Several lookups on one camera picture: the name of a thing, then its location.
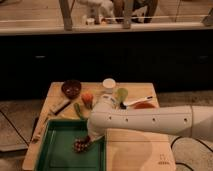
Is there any bunch of dark grapes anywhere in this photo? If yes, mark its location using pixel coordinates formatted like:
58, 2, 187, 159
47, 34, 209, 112
73, 136, 91, 153

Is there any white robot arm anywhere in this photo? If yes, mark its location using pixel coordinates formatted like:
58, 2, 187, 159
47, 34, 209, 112
87, 94, 213, 142

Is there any white cup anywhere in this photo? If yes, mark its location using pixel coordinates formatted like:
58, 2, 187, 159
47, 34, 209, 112
102, 78, 116, 94

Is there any green cucumber toy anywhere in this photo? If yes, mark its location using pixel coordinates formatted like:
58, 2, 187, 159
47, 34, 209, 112
74, 103, 88, 120

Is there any black handled knife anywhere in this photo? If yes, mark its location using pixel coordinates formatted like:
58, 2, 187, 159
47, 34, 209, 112
50, 100, 71, 116

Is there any dark brown bowl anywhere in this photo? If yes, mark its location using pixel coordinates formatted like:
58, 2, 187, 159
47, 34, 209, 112
61, 80, 82, 99

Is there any white black brush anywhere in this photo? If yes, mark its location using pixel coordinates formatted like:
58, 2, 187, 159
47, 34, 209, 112
119, 96, 153, 109

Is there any green plastic tray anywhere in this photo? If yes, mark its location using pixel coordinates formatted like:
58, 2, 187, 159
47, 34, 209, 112
33, 120, 106, 171

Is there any orange bowl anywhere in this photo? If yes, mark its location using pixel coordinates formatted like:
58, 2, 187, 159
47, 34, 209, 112
133, 102, 155, 109

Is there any black cable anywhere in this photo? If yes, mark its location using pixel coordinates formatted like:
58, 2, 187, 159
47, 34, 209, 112
170, 134, 213, 171

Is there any green cup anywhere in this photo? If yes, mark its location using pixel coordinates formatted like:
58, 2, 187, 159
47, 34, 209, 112
117, 88, 128, 102

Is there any orange carrot toy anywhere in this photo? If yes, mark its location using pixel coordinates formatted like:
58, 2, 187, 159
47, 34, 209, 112
81, 92, 93, 109

